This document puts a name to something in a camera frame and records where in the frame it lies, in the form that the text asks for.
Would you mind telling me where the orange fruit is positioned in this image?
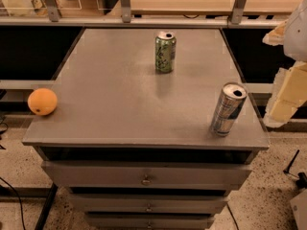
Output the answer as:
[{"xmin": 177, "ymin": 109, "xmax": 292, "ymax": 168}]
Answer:
[{"xmin": 28, "ymin": 88, "xmax": 58, "ymax": 116}]

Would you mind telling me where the metal railing frame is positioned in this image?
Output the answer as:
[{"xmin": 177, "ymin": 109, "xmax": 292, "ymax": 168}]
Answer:
[{"xmin": 0, "ymin": 0, "xmax": 291, "ymax": 28}]

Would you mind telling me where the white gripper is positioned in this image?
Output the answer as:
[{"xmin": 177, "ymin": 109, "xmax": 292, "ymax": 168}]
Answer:
[{"xmin": 262, "ymin": 0, "xmax": 307, "ymax": 127}]

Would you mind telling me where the grey box corner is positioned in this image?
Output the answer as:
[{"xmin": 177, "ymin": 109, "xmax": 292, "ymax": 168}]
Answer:
[{"xmin": 290, "ymin": 190, "xmax": 307, "ymax": 230}]

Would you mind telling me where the grey drawer cabinet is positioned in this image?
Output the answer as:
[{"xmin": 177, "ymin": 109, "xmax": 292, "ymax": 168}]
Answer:
[{"xmin": 24, "ymin": 29, "xmax": 269, "ymax": 218}]

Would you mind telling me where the top grey drawer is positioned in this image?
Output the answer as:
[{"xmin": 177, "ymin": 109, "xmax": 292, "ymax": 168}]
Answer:
[{"xmin": 42, "ymin": 161, "xmax": 251, "ymax": 191}]

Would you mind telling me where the green soda can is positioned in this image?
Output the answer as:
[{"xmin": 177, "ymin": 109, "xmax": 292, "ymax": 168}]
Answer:
[{"xmin": 155, "ymin": 32, "xmax": 177, "ymax": 73}]

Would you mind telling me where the middle grey drawer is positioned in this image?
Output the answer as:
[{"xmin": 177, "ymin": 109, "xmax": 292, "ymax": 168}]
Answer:
[{"xmin": 69, "ymin": 194, "xmax": 226, "ymax": 215}]

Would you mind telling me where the black cable on floor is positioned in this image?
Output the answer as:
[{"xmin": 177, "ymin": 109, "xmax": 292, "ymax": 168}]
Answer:
[{"xmin": 0, "ymin": 175, "xmax": 27, "ymax": 230}]

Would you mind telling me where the silver blue redbull can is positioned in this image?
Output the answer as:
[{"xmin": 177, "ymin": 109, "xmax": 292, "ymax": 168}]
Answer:
[{"xmin": 210, "ymin": 82, "xmax": 248, "ymax": 136}]

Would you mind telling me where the black floor bar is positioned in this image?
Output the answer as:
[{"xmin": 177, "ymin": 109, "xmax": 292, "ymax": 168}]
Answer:
[{"xmin": 35, "ymin": 184, "xmax": 58, "ymax": 230}]

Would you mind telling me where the grey drawer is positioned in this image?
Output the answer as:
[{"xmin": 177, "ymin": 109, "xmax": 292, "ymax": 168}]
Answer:
[
  {"xmin": 42, "ymin": 161, "xmax": 251, "ymax": 191},
  {"xmin": 69, "ymin": 194, "xmax": 226, "ymax": 215},
  {"xmin": 84, "ymin": 214, "xmax": 214, "ymax": 230}
]

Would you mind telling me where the black antenna device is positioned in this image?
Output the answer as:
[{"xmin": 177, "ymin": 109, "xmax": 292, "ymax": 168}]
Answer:
[{"xmin": 282, "ymin": 149, "xmax": 307, "ymax": 190}]

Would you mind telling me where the bottom grey drawer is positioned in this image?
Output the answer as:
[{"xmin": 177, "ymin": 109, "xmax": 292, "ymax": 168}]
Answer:
[{"xmin": 84, "ymin": 214, "xmax": 214, "ymax": 230}]

